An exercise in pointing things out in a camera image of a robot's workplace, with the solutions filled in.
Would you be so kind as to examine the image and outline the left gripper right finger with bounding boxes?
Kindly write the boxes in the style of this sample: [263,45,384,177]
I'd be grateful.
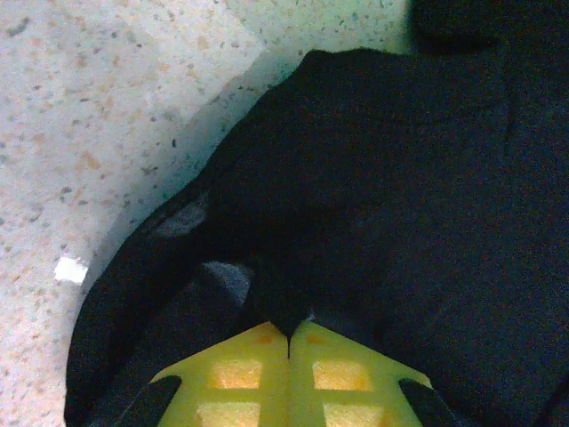
[289,318,463,427]

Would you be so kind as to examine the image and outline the small white tape mark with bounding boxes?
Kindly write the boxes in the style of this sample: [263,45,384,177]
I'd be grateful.
[52,254,88,284]

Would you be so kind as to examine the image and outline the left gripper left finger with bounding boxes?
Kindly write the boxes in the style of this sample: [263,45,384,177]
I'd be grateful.
[128,320,291,427]

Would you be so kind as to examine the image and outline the black t-shirt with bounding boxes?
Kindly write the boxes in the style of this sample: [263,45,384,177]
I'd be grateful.
[64,0,569,427]

